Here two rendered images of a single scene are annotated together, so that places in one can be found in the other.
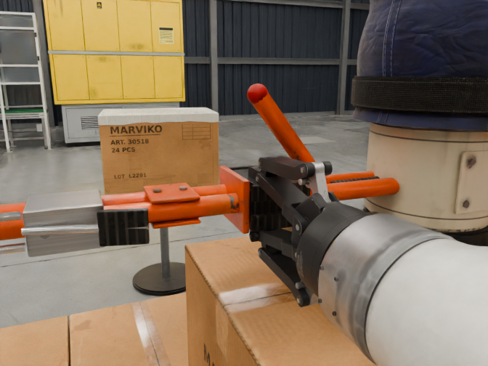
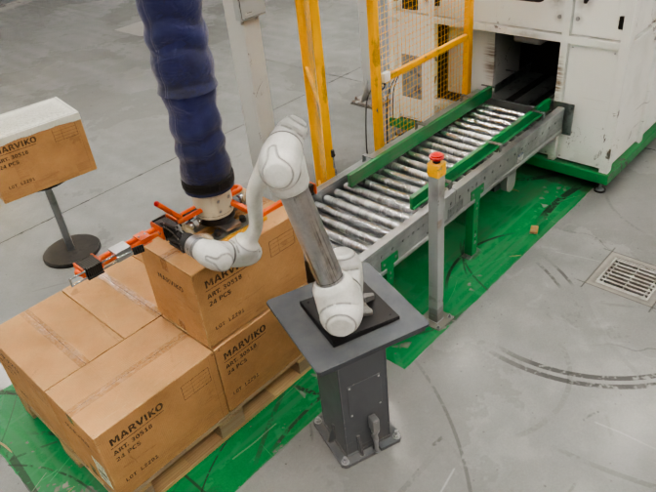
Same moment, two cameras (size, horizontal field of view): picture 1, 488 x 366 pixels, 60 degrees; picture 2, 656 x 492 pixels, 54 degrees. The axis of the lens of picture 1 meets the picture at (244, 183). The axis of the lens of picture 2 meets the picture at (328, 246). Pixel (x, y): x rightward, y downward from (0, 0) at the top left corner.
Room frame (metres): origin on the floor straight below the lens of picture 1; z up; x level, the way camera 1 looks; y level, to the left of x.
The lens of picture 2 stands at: (-1.88, 0.19, 2.47)
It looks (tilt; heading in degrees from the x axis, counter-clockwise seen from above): 35 degrees down; 339
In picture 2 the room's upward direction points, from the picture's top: 6 degrees counter-clockwise
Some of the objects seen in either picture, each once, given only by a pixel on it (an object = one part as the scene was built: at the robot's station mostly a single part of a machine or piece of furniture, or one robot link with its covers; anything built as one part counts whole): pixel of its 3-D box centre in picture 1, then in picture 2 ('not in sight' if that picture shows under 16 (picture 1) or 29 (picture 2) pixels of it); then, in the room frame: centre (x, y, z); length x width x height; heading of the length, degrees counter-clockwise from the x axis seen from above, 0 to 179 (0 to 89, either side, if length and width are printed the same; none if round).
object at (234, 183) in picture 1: (263, 194); (165, 226); (0.48, -0.02, 1.08); 0.10 x 0.08 x 0.06; 21
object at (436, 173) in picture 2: not in sight; (435, 247); (0.45, -1.33, 0.50); 0.07 x 0.07 x 1.00; 22
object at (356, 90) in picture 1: (441, 92); (208, 178); (0.57, -0.26, 1.20); 0.23 x 0.23 x 0.04
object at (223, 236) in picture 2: not in sight; (230, 227); (0.48, -0.29, 0.98); 0.34 x 0.10 x 0.05; 111
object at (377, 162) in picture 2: not in sight; (422, 130); (1.52, -1.91, 0.60); 1.60 x 0.10 x 0.09; 112
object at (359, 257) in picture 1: (390, 285); (196, 246); (0.26, -0.10, 1.08); 0.09 x 0.06 x 0.09; 112
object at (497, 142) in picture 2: not in sight; (493, 148); (1.02, -2.12, 0.60); 1.60 x 0.10 x 0.09; 112
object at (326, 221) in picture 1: (328, 245); (185, 240); (0.32, -0.07, 1.08); 0.09 x 0.07 x 0.08; 22
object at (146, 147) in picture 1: (160, 147); (31, 147); (2.36, 0.47, 0.82); 0.60 x 0.40 x 0.40; 104
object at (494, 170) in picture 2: not in sight; (470, 189); (0.83, -1.81, 0.50); 2.31 x 0.05 x 0.19; 112
